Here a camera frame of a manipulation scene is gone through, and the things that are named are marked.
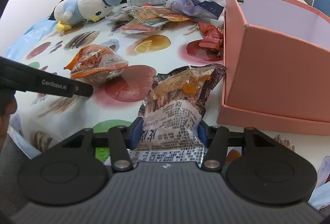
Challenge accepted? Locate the blue white penguin plush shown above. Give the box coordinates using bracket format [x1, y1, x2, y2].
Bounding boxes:
[54, 0, 122, 33]

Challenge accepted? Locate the long red spicy snack packet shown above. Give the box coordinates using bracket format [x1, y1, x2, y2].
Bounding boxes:
[142, 6, 194, 22]

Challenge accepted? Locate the open pink cardboard box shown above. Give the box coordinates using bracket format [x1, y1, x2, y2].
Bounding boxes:
[218, 0, 329, 135]

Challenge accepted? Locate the large brown shrimp snack bag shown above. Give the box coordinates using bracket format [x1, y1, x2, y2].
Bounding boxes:
[129, 64, 226, 166]

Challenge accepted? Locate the silver foil wrapper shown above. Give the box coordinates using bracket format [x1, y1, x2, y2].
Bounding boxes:
[105, 7, 134, 23]

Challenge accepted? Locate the person's left hand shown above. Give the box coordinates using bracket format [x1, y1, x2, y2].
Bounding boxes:
[0, 97, 17, 149]

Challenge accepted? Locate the green white tofu snack packet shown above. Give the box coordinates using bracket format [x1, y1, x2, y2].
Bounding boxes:
[120, 9, 170, 34]

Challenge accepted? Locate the translucent blue printed plastic bag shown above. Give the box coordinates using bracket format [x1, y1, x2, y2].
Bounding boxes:
[165, 0, 226, 20]

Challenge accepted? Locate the red snack wrapper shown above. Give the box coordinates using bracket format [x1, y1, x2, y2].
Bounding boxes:
[199, 22, 224, 58]

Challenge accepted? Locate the orange snack bag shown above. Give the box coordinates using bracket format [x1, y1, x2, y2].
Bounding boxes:
[64, 44, 129, 87]

